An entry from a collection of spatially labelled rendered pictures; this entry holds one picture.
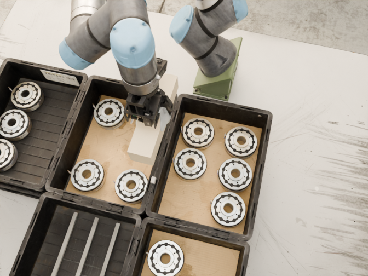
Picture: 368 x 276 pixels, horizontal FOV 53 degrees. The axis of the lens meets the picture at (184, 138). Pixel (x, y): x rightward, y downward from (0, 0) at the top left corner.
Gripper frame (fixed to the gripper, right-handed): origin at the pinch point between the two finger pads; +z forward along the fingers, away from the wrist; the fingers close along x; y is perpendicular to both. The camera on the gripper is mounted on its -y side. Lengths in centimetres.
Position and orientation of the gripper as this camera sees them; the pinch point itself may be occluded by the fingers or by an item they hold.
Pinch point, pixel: (154, 115)
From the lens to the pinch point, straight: 96.6
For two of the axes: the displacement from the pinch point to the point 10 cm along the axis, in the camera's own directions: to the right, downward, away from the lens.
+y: -2.6, 8.9, -3.7
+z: 0.2, 3.9, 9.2
